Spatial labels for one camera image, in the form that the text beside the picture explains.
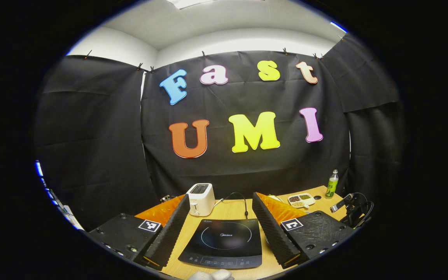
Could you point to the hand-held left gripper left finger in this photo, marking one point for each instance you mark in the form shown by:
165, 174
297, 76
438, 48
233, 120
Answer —
171, 229

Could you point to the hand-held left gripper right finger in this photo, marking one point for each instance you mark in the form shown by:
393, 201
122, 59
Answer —
270, 233

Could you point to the black induction cooktop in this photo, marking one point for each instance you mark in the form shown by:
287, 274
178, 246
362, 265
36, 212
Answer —
224, 241

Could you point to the white toaster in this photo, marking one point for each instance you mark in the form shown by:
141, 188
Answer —
202, 202

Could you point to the white divided bean tray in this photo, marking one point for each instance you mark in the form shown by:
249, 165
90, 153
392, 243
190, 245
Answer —
301, 200

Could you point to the green drink bottle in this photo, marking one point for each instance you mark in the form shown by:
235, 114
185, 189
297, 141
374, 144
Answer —
331, 186

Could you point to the ceiling light panel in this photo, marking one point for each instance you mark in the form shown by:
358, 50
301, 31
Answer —
189, 3
338, 27

